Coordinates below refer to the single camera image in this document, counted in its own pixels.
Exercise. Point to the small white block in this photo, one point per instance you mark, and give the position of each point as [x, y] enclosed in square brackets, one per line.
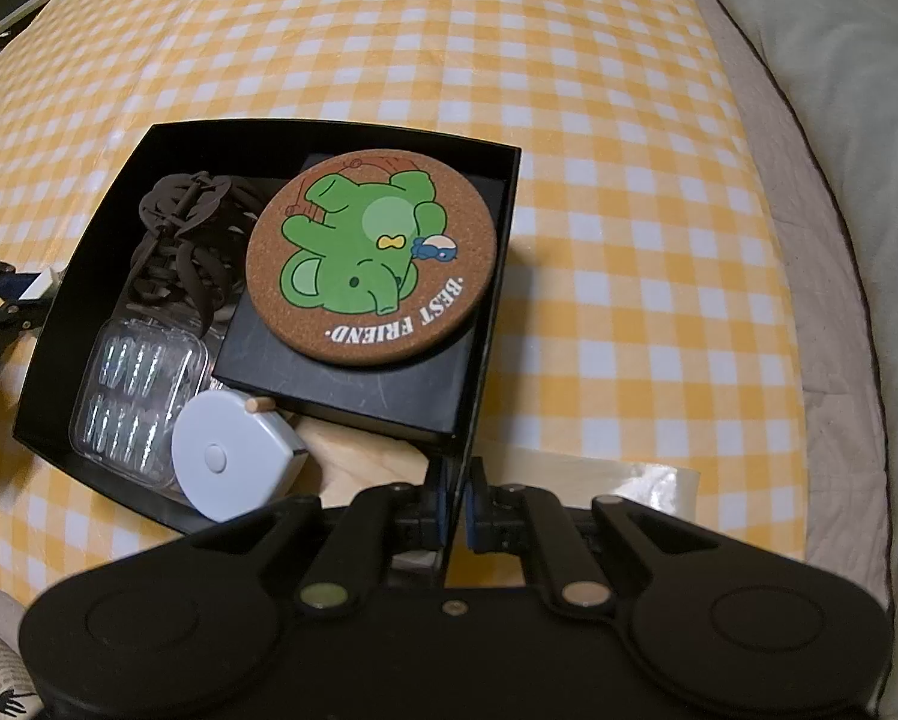
[45, 283]

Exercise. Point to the clear plastic nail case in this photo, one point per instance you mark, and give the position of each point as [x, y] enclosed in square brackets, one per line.
[134, 382]

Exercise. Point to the yellow checkered cloth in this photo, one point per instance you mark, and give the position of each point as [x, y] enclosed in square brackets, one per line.
[494, 52]

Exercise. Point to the grey pillow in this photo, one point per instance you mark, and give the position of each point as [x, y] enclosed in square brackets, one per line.
[854, 90]

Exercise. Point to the white round tape measure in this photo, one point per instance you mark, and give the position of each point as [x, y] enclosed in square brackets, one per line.
[231, 457]

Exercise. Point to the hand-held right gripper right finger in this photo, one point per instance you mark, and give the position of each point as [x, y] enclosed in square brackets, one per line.
[477, 514]

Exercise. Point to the small black box white base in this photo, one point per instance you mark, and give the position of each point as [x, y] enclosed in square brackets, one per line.
[344, 397]

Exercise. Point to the light wooden board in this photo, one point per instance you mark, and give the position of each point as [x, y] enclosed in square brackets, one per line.
[554, 476]

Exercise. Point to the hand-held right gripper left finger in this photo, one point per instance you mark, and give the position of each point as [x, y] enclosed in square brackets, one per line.
[432, 514]

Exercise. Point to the cork coaster green elephant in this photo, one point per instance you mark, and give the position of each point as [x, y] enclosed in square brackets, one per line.
[359, 255]

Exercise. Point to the dark brown hair clip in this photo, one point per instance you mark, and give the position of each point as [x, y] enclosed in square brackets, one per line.
[171, 199]

